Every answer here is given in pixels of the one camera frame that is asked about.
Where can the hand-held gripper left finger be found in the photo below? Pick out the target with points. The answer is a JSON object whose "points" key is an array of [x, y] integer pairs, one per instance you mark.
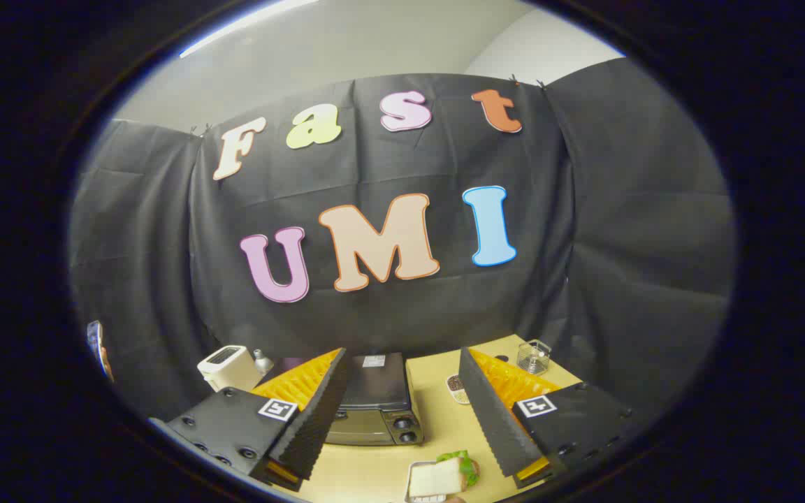
{"points": [[318, 412]]}

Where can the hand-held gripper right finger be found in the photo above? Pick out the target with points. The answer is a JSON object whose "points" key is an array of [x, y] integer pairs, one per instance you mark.
{"points": [[490, 412]]}

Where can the black toaster oven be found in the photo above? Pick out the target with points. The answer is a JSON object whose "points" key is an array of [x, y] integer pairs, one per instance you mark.
{"points": [[374, 402]]}

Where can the lettuce sandwich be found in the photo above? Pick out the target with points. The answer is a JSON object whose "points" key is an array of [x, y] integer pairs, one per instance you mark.
{"points": [[444, 475]]}

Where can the white bread toaster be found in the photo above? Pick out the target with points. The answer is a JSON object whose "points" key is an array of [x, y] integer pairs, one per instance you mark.
{"points": [[229, 367]]}

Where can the small white seed dish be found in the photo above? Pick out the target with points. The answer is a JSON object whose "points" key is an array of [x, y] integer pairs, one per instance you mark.
{"points": [[456, 389]]}

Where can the clear square holder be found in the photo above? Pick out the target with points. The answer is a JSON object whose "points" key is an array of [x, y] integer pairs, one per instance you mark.
{"points": [[534, 356]]}

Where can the small silver shaker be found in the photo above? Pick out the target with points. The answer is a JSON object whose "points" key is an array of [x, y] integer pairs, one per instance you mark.
{"points": [[262, 362]]}

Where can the white sandwich dish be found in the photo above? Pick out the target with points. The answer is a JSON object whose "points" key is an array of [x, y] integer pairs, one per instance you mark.
{"points": [[414, 482]]}

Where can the black backdrop cloth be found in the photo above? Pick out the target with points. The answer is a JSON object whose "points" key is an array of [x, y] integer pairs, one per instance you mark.
{"points": [[402, 230]]}

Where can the colourful flat object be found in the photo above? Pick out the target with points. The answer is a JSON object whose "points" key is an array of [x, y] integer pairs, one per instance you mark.
{"points": [[98, 346]]}

